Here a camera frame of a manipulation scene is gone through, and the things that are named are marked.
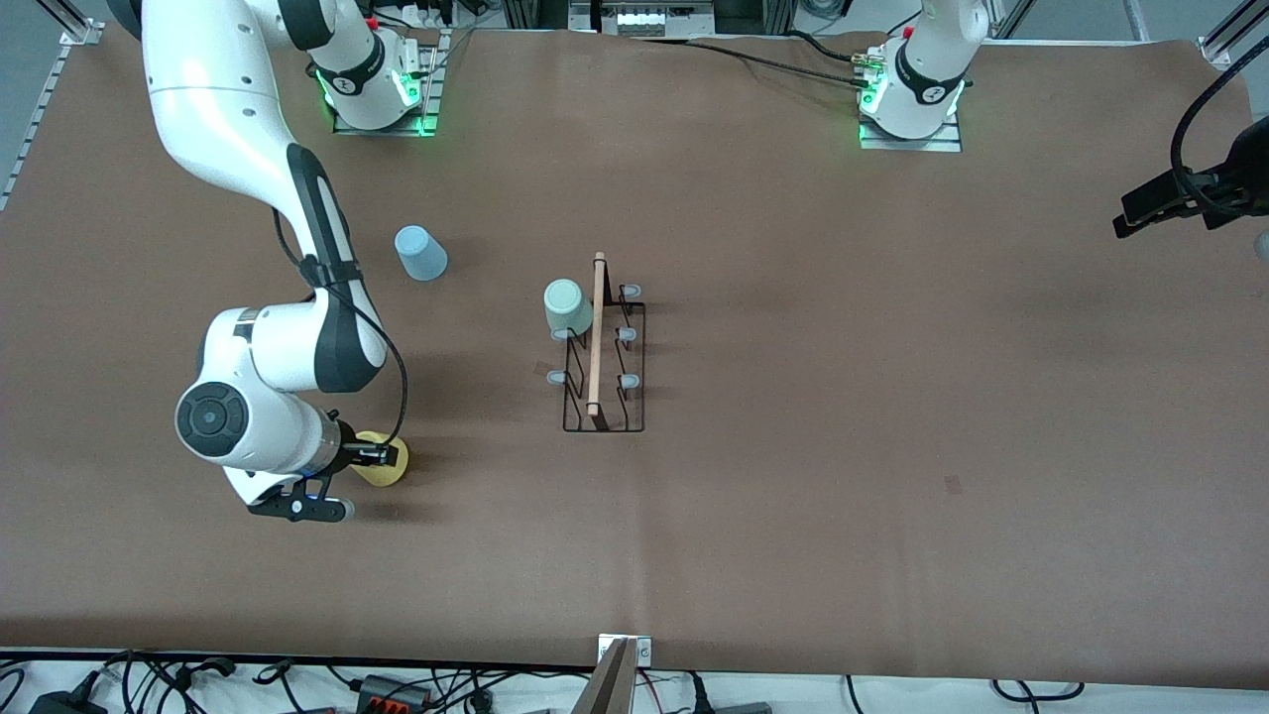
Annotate yellow plastic cup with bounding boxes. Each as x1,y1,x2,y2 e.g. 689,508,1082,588
352,429,410,489

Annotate mint green plastic cup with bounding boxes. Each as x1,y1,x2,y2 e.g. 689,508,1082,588
542,279,595,339

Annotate black wire cup holder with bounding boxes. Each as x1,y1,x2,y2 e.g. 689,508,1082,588
546,252,647,434

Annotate light blue plastic cup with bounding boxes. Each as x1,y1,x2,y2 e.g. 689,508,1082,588
394,225,449,283

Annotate black orange connector block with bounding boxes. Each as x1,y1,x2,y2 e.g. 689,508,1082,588
355,674,434,713

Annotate black power adapter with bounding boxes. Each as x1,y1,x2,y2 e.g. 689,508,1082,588
28,687,108,714

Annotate brown table mat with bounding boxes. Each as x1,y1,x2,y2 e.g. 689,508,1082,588
0,22,1269,690

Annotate grey power strip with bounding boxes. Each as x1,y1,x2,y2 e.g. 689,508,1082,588
600,0,717,39

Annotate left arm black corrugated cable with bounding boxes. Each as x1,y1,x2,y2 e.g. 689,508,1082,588
1170,61,1269,214

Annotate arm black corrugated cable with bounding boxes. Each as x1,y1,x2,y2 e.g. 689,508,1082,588
270,203,409,449
1170,61,1269,214

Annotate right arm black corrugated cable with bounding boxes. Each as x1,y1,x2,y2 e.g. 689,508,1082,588
270,203,409,449

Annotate aluminium frame rail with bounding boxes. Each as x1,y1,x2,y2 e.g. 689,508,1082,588
1198,0,1269,68
0,0,105,211

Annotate left arm aluminium base plate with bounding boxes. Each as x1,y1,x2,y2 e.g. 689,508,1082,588
859,40,965,153

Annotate black cable clamp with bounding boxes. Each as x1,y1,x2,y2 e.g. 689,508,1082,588
173,655,237,685

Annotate silver metal mount bracket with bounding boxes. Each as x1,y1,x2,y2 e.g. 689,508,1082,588
597,634,653,668

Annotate brown camera mount post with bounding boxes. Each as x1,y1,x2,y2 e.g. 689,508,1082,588
571,638,638,714

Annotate short black table cable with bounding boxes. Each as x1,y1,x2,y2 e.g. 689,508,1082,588
783,28,873,66

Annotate right arm aluminium base plate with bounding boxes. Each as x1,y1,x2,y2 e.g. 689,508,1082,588
332,28,442,138

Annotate long black table cable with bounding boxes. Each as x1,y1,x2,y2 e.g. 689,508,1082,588
634,36,873,92

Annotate black looped floor cable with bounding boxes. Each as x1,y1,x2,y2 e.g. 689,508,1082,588
991,678,1087,701

